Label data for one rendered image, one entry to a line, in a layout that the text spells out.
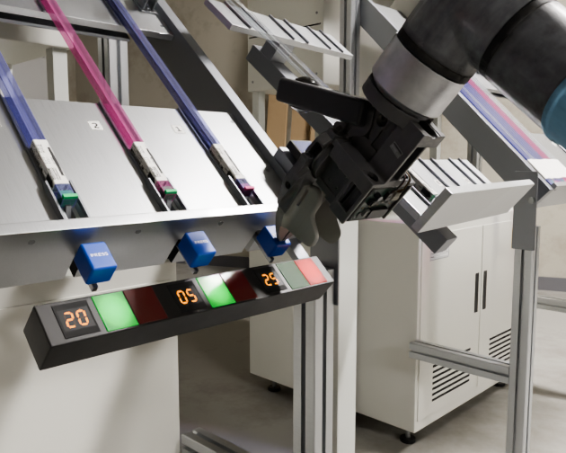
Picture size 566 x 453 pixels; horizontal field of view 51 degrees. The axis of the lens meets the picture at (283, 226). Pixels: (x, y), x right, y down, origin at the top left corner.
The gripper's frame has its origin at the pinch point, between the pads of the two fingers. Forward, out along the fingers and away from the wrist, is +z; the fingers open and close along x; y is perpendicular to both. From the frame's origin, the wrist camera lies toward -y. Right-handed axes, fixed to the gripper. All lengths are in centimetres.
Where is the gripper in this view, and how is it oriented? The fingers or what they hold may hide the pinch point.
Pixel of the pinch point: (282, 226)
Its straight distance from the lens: 66.1
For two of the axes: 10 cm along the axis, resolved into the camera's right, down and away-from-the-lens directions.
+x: 7.0, -0.8, 7.1
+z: -4.9, 6.7, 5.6
